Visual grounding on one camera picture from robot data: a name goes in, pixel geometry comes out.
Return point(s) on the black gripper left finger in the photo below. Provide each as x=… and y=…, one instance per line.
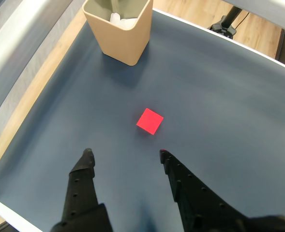
x=81, y=193

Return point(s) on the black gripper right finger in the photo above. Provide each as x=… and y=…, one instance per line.
x=200, y=205

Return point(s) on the red cube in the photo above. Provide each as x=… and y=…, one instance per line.
x=149, y=120

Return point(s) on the beige plastic box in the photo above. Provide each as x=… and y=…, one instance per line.
x=123, y=43

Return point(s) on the blue-grey table mat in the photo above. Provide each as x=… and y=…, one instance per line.
x=205, y=96

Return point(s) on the white crumpled tissue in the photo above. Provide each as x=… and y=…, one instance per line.
x=123, y=23

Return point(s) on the black tripod stand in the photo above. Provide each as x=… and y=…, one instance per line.
x=225, y=21

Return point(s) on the white frame bar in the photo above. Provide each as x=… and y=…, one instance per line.
x=273, y=17
x=11, y=48

